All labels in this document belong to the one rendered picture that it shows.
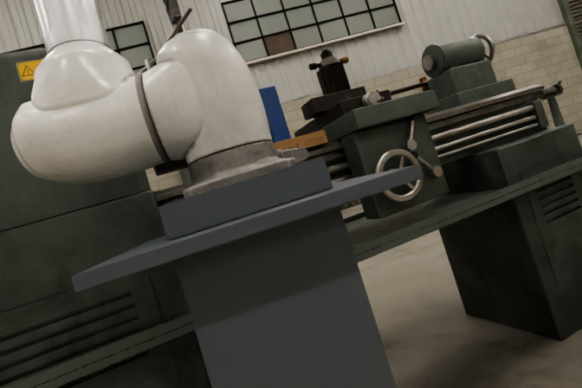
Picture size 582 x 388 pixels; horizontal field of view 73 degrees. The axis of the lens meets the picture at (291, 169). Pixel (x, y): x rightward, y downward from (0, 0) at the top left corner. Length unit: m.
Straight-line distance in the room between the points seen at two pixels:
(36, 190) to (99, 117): 0.42
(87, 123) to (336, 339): 0.49
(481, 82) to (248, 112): 1.29
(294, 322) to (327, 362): 0.08
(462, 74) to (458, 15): 8.40
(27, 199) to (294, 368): 0.70
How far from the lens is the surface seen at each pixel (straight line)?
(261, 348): 0.61
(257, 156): 0.63
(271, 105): 1.34
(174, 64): 0.67
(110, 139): 0.66
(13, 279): 1.05
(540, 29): 11.08
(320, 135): 1.21
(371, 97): 1.21
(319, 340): 0.62
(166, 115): 0.64
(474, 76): 1.77
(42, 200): 1.04
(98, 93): 0.68
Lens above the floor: 0.77
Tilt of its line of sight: 2 degrees up
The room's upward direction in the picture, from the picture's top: 17 degrees counter-clockwise
